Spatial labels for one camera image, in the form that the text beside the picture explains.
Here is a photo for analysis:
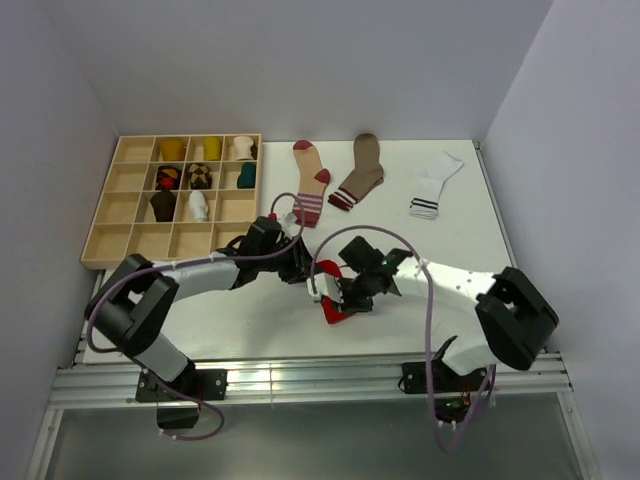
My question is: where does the teal rolled sock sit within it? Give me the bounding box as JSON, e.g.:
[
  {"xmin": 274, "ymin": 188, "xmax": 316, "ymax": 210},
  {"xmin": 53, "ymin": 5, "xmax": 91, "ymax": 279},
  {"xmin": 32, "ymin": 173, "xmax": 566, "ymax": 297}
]
[{"xmin": 236, "ymin": 162, "xmax": 257, "ymax": 189}]

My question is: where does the red patterned sock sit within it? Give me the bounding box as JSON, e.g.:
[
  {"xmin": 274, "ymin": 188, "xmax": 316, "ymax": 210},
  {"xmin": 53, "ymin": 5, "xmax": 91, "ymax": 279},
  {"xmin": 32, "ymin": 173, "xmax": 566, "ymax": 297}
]
[{"xmin": 316, "ymin": 260, "xmax": 350, "ymax": 325}]

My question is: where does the tan brown sock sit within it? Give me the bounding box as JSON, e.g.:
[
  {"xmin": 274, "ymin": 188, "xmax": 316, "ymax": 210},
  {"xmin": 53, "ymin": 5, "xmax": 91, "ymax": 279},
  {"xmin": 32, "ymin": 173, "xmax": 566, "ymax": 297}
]
[{"xmin": 328, "ymin": 133, "xmax": 384, "ymax": 212}]

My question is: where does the plain white sock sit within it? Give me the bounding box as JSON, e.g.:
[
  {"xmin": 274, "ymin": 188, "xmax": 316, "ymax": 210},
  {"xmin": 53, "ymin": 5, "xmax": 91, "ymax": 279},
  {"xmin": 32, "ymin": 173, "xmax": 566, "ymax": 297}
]
[{"xmin": 188, "ymin": 190, "xmax": 208, "ymax": 222}]

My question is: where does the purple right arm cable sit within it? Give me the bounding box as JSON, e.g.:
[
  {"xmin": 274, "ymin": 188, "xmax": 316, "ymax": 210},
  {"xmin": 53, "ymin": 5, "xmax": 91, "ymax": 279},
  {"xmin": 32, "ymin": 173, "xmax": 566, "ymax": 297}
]
[{"xmin": 309, "ymin": 224, "xmax": 497, "ymax": 454}]

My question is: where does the beige maroon striped sock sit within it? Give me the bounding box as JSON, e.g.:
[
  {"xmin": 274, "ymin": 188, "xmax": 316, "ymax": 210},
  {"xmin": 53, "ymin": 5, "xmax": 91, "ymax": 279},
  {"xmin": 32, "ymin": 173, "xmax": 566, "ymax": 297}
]
[{"xmin": 292, "ymin": 140, "xmax": 331, "ymax": 228}]

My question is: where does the argyle brown rolled sock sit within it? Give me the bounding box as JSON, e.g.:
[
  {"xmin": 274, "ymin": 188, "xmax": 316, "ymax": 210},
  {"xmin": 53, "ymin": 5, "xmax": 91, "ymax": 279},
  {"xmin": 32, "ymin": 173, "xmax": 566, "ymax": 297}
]
[{"xmin": 186, "ymin": 163, "xmax": 212, "ymax": 190}]

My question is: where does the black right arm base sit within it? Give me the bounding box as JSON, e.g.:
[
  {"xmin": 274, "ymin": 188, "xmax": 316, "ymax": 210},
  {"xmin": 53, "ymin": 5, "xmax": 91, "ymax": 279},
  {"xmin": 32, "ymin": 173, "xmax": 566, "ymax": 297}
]
[{"xmin": 394, "ymin": 360, "xmax": 489, "ymax": 424}]

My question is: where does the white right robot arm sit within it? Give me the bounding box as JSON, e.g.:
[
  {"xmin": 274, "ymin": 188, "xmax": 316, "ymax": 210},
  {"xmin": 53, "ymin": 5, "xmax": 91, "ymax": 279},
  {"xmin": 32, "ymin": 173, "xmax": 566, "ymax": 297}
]
[{"xmin": 336, "ymin": 236, "xmax": 559, "ymax": 390}]

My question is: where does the white black-striped sock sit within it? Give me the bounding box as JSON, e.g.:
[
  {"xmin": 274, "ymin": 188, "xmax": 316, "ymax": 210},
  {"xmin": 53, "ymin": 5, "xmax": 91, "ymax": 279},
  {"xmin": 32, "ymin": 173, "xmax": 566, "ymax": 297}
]
[{"xmin": 409, "ymin": 151, "xmax": 464, "ymax": 220}]

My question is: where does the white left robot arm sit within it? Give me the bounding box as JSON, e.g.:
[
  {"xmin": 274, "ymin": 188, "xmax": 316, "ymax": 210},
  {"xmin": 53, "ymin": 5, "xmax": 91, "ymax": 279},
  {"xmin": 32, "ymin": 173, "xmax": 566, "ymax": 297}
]
[{"xmin": 85, "ymin": 213, "xmax": 311, "ymax": 399}]

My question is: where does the cream rolled sock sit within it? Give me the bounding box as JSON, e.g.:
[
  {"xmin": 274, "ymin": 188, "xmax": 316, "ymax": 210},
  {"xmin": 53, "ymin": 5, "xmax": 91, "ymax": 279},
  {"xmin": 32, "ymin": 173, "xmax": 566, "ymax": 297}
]
[{"xmin": 233, "ymin": 135, "xmax": 258, "ymax": 161}]

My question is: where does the yellow rolled sock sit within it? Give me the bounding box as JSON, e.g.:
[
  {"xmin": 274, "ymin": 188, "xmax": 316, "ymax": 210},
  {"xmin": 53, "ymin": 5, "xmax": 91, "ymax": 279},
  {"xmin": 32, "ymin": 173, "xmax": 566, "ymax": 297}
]
[{"xmin": 203, "ymin": 136, "xmax": 223, "ymax": 161}]

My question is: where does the argyle red rolled sock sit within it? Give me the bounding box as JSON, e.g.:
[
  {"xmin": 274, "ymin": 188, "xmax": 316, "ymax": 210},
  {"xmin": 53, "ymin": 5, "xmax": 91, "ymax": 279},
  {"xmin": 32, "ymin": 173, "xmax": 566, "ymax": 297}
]
[{"xmin": 155, "ymin": 165, "xmax": 182, "ymax": 191}]

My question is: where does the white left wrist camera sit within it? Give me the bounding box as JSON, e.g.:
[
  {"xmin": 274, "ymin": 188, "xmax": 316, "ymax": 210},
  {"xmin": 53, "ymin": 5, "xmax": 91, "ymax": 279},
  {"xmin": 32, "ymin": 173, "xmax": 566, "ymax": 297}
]
[{"xmin": 268, "ymin": 211, "xmax": 297, "ymax": 229}]

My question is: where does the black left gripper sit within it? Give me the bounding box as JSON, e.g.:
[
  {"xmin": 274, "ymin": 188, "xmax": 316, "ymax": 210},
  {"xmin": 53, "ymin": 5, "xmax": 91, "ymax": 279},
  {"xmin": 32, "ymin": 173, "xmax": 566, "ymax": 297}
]
[{"xmin": 258, "ymin": 235, "xmax": 321, "ymax": 285}]

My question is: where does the dark brown striped sock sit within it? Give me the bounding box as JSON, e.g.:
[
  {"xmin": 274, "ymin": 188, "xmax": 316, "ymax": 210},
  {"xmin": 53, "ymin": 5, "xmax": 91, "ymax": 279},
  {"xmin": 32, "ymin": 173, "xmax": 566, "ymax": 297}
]
[{"xmin": 150, "ymin": 190, "xmax": 177, "ymax": 222}]

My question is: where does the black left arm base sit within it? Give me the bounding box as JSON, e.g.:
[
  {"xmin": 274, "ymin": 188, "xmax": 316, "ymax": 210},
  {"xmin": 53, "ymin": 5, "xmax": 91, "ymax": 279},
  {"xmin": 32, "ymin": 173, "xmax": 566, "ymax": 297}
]
[{"xmin": 134, "ymin": 369, "xmax": 227, "ymax": 441}]

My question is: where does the orange rolled sock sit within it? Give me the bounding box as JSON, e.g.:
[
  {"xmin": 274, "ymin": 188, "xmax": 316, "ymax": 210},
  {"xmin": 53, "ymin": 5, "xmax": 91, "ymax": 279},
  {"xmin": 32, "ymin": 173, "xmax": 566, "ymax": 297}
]
[{"xmin": 159, "ymin": 138, "xmax": 186, "ymax": 162}]

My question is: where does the wooden compartment tray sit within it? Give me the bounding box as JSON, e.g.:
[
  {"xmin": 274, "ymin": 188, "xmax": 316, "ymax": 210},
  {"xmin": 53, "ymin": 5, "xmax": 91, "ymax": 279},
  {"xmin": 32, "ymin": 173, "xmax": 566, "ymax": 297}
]
[{"xmin": 81, "ymin": 133, "xmax": 262, "ymax": 269}]

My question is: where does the aluminium frame rail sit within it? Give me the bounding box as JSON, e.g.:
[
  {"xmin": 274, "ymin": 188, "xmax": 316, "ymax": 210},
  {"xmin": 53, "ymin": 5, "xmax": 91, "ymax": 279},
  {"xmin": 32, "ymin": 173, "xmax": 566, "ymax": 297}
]
[{"xmin": 46, "ymin": 353, "xmax": 573, "ymax": 410}]

